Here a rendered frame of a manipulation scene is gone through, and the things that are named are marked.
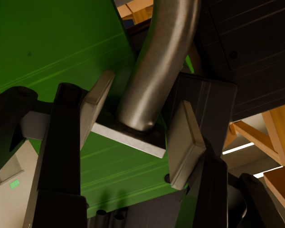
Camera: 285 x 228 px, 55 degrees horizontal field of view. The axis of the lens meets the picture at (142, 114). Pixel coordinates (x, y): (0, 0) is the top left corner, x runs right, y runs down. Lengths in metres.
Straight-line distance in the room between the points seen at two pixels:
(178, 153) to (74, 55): 0.11
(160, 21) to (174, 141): 0.08
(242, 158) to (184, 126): 9.67
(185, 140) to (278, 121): 0.89
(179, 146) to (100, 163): 0.10
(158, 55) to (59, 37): 0.08
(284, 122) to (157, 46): 0.90
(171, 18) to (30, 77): 0.12
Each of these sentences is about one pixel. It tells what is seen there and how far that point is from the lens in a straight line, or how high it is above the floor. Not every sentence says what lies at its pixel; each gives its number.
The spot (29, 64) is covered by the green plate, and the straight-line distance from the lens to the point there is 0.23.
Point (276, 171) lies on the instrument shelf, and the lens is 0.83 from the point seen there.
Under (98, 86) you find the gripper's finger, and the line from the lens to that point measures 0.16.
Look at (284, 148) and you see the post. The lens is 1.07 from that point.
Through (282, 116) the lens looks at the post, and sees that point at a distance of 1.04.
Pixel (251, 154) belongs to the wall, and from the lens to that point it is 9.88.
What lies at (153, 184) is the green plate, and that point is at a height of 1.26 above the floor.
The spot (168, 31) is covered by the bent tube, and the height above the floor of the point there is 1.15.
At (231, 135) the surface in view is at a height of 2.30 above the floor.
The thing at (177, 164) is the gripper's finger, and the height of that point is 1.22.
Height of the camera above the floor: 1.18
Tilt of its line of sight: 4 degrees up
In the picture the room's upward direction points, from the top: 159 degrees clockwise
